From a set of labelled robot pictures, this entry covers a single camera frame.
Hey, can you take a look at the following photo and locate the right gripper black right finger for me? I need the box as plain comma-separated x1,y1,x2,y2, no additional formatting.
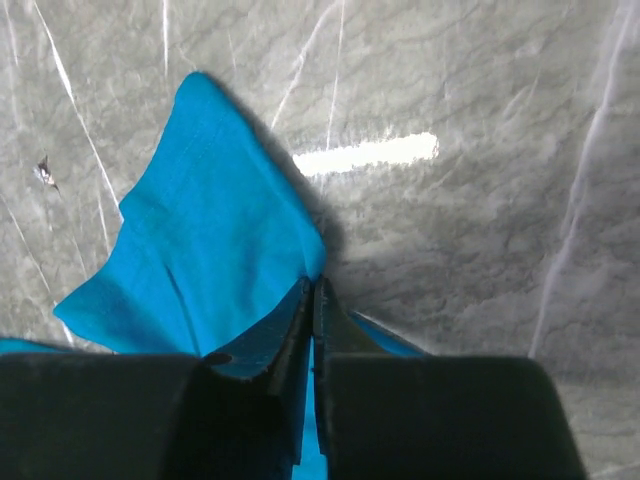
313,278,586,479

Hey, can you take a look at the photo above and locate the teal t shirt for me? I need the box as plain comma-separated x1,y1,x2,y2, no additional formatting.
0,70,431,480

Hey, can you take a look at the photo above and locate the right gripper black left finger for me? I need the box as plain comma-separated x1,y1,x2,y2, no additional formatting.
1,279,312,479

